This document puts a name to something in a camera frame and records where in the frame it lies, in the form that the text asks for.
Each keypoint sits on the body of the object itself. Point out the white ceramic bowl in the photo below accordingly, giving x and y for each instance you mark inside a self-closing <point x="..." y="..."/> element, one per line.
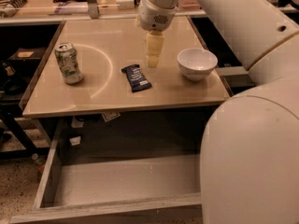
<point x="196" y="64"/>

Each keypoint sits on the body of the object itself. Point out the open grey wooden drawer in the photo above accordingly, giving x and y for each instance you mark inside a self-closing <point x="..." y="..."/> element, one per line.
<point x="134" y="170"/>

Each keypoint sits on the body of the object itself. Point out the blue rxbar wrapper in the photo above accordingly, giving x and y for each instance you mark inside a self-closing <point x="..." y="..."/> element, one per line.
<point x="136" y="78"/>

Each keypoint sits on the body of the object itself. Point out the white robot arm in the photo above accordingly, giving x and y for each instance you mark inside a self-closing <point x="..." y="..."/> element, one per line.
<point x="249" y="158"/>

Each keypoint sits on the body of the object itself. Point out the green white soda can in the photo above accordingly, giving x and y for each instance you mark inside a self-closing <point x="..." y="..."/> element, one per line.
<point x="66" y="57"/>

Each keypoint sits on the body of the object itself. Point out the dark box with label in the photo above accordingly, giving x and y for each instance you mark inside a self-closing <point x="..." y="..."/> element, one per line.
<point x="27" y="56"/>

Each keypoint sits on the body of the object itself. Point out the pink plastic basket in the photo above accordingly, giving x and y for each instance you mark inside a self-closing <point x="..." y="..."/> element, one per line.
<point x="188" y="4"/>

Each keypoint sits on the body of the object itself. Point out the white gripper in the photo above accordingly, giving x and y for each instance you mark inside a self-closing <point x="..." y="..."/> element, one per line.
<point x="153" y="19"/>

